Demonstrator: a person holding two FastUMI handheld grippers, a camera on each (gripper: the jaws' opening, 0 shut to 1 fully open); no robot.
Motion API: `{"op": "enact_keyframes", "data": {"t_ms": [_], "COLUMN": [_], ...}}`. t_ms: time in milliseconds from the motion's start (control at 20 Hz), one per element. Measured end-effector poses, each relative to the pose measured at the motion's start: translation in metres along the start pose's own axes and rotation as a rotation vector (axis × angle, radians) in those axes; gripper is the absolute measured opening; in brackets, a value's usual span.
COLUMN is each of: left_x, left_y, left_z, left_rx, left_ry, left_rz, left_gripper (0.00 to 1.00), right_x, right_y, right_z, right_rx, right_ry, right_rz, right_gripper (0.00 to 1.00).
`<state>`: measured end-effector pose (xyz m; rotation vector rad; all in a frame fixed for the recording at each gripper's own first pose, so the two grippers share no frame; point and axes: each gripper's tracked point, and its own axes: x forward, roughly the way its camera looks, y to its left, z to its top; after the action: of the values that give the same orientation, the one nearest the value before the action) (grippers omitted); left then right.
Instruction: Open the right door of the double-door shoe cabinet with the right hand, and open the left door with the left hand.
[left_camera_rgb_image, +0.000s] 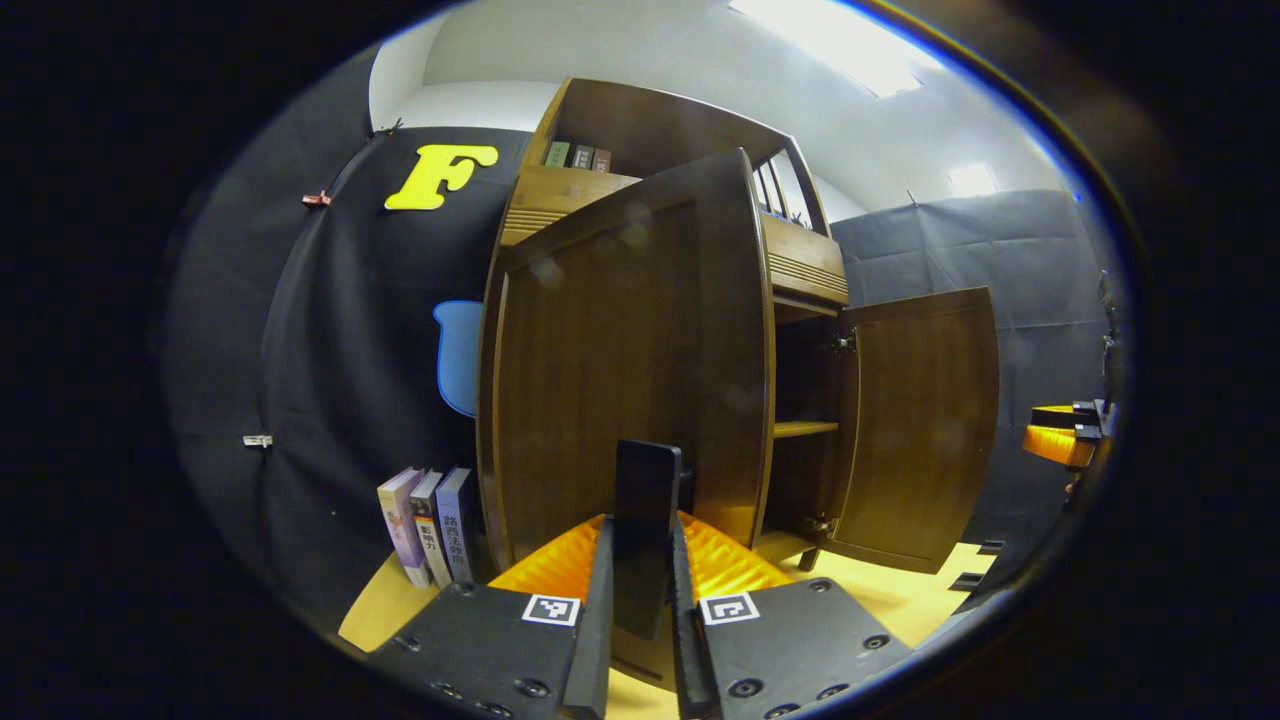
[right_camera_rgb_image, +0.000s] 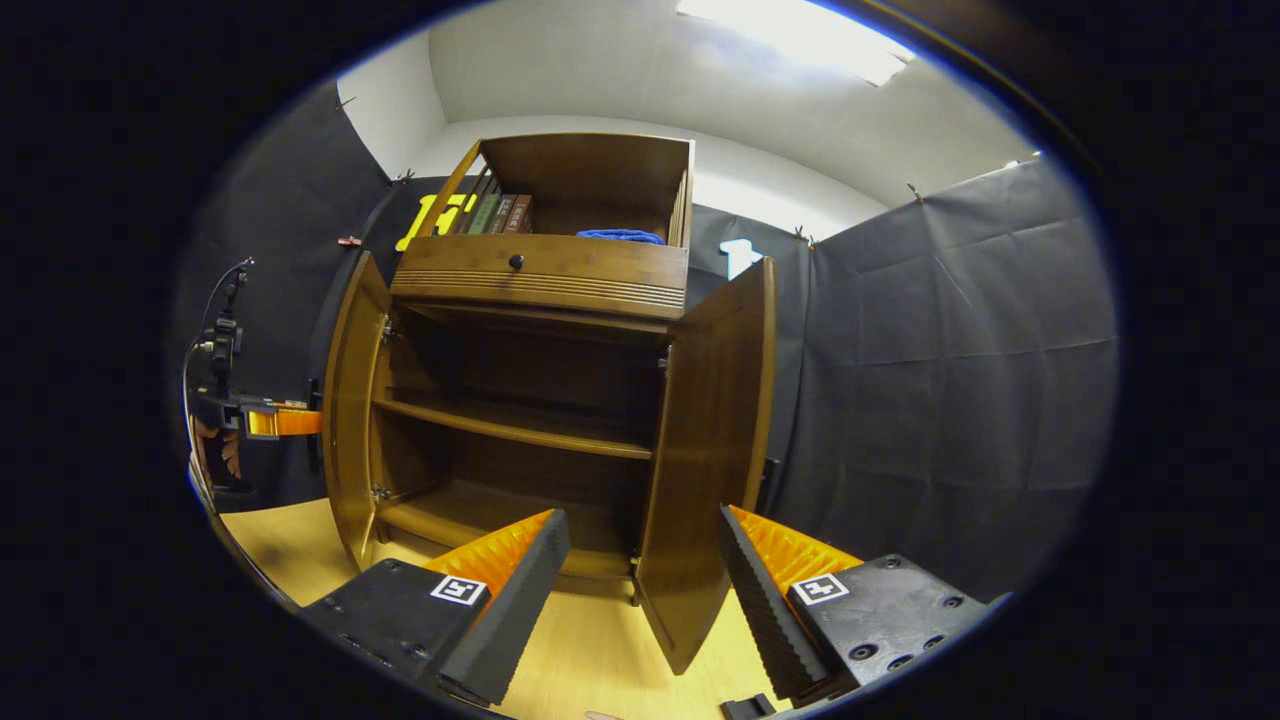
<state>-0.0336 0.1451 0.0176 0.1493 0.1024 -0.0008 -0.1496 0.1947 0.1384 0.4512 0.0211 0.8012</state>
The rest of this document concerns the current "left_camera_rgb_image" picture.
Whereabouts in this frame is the black door handle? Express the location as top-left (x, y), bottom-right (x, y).
top-left (612, 439), bottom-right (683, 641)

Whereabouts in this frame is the black and white book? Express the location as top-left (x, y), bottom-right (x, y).
top-left (409, 470), bottom-right (453, 588)

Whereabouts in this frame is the wooden double-door shoe cabinet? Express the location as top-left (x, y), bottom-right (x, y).
top-left (500, 78), bottom-right (851, 573)

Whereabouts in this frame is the blue book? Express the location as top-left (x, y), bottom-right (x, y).
top-left (436, 466), bottom-right (481, 584)

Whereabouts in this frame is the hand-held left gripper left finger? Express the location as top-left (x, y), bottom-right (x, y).
top-left (365, 513), bottom-right (618, 720)

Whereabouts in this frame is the black backdrop cloth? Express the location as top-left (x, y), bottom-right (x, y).
top-left (830, 190), bottom-right (1126, 561)
top-left (165, 50), bottom-right (546, 641)

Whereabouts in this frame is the large ceiling light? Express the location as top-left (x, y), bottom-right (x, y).
top-left (728, 0), bottom-right (946, 99)

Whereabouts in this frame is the purple and white book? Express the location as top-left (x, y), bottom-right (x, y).
top-left (377, 467), bottom-right (433, 589)

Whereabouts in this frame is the wooden shoe cabinet door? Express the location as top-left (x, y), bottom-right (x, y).
top-left (825, 287), bottom-right (1001, 574)
top-left (478, 148), bottom-right (776, 691)

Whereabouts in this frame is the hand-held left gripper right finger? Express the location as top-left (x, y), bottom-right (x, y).
top-left (666, 510), bottom-right (916, 720)

